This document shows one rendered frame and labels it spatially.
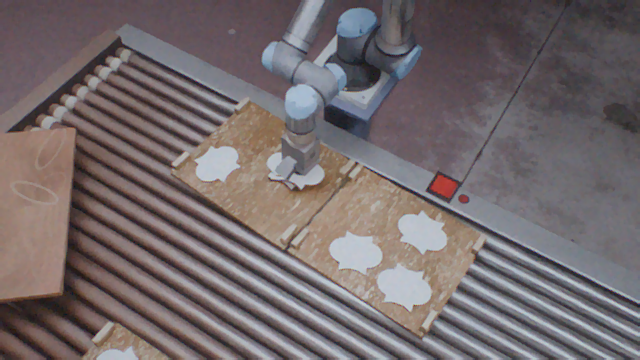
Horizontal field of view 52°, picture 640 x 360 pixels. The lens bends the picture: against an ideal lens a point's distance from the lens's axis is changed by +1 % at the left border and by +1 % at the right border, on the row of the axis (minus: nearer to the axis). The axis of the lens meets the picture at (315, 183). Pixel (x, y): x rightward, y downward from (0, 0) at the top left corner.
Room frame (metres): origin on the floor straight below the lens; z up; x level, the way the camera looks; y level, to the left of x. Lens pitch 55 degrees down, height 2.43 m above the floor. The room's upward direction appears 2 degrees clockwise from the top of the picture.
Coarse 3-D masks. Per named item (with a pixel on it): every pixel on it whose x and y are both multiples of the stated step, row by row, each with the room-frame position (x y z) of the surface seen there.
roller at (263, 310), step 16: (80, 192) 0.99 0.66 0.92; (96, 208) 0.93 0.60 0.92; (112, 224) 0.89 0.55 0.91; (128, 224) 0.89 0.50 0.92; (144, 240) 0.84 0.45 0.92; (160, 240) 0.84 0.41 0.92; (160, 256) 0.80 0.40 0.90; (176, 256) 0.80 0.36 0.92; (192, 272) 0.75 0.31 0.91; (208, 272) 0.75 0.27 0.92; (224, 288) 0.71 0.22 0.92; (240, 288) 0.71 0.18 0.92; (240, 304) 0.67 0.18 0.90; (256, 304) 0.67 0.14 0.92; (272, 320) 0.63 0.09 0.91; (288, 320) 0.63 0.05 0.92; (304, 336) 0.59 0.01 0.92; (320, 336) 0.59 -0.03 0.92; (320, 352) 0.56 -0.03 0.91; (336, 352) 0.55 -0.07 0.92
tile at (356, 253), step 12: (336, 240) 0.85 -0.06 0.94; (348, 240) 0.85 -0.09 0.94; (360, 240) 0.85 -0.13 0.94; (336, 252) 0.81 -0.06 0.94; (348, 252) 0.82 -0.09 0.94; (360, 252) 0.82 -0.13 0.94; (372, 252) 0.82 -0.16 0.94; (348, 264) 0.78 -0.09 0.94; (360, 264) 0.78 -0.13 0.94; (372, 264) 0.78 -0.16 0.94
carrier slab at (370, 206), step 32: (352, 192) 1.01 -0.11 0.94; (384, 192) 1.02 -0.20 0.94; (320, 224) 0.90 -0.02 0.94; (352, 224) 0.91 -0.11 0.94; (384, 224) 0.91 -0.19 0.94; (448, 224) 0.92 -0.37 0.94; (320, 256) 0.80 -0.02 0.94; (384, 256) 0.81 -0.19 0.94; (416, 256) 0.82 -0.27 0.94; (448, 256) 0.82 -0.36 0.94; (352, 288) 0.72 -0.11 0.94; (448, 288) 0.73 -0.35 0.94; (416, 320) 0.64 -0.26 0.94
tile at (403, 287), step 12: (384, 276) 0.75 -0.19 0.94; (396, 276) 0.75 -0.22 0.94; (408, 276) 0.75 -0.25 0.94; (420, 276) 0.76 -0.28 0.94; (384, 288) 0.72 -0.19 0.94; (396, 288) 0.72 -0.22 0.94; (408, 288) 0.72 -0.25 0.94; (420, 288) 0.72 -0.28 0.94; (384, 300) 0.68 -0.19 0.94; (396, 300) 0.69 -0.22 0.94; (408, 300) 0.69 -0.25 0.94; (420, 300) 0.69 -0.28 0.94; (408, 312) 0.66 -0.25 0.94
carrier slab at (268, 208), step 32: (224, 128) 1.22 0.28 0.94; (256, 128) 1.23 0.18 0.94; (192, 160) 1.10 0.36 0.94; (256, 160) 1.11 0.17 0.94; (224, 192) 0.99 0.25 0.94; (256, 192) 1.00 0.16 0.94; (288, 192) 1.00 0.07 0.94; (320, 192) 1.01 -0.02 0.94; (256, 224) 0.89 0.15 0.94; (288, 224) 0.90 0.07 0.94
